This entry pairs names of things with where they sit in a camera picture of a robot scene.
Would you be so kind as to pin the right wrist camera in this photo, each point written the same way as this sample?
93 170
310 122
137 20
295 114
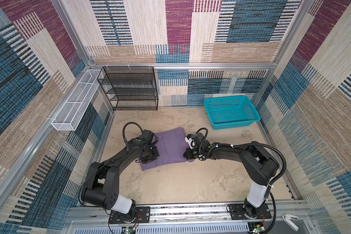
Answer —
194 141

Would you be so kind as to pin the purple trousers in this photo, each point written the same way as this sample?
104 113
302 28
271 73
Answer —
171 147

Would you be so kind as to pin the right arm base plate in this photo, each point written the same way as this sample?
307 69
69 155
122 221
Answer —
242 211

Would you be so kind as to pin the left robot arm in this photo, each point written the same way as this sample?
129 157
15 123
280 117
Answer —
102 184

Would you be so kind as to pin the white wire mesh tray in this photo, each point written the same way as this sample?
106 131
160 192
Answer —
72 111

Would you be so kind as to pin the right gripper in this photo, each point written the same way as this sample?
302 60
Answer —
189 153

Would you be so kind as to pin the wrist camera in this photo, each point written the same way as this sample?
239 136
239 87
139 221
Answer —
147 136
194 141

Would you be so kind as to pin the teal plastic basket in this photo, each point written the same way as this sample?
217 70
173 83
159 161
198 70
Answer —
231 112

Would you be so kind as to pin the black mesh shelf rack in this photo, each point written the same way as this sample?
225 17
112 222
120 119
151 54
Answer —
130 88

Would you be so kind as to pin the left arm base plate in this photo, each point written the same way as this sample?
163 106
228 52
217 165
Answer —
141 213

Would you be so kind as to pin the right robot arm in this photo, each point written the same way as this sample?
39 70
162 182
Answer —
264 165

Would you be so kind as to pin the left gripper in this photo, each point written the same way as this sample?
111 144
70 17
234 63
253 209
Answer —
156 155

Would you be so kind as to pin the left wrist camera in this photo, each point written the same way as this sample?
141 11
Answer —
147 136

